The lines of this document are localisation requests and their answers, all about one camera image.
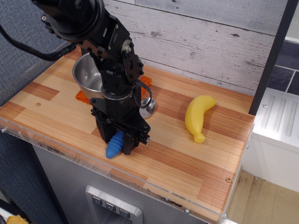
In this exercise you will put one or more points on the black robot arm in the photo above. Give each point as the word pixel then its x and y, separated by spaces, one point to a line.
pixel 89 25

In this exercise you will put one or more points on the silver dispenser button panel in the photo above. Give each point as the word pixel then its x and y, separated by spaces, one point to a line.
pixel 108 209

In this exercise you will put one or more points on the white toy sink counter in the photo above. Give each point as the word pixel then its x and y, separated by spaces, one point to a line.
pixel 272 151

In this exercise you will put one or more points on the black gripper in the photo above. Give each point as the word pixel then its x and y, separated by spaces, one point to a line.
pixel 114 115

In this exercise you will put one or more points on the silver toy fridge cabinet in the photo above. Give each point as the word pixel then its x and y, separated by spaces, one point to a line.
pixel 69 176

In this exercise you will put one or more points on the yellow object bottom left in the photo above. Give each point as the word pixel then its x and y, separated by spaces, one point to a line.
pixel 16 220

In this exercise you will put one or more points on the steel bowl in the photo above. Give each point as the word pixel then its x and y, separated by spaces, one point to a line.
pixel 87 76

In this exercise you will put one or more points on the yellow toy banana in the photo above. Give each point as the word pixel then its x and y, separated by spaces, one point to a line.
pixel 194 116

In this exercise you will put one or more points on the orange cloth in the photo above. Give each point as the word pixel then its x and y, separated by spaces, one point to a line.
pixel 83 98

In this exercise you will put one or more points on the blue handled metal spoon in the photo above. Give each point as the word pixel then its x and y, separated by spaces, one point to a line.
pixel 115 145

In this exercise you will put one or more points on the black right vertical post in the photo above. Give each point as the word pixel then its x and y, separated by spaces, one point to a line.
pixel 273 55

